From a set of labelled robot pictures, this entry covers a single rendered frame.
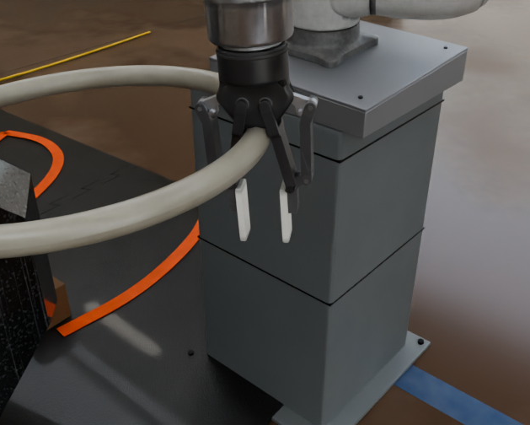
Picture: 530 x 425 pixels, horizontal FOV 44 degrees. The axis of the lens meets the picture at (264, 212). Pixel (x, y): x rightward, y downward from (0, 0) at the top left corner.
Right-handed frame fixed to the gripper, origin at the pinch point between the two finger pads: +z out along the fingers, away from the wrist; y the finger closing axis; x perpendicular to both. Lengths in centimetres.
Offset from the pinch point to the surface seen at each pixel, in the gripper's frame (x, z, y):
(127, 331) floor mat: -71, 81, 58
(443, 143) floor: -217, 84, -39
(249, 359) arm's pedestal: -58, 76, 19
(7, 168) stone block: -46, 17, 64
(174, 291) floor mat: -91, 81, 50
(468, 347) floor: -83, 89, -38
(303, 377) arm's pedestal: -49, 72, 4
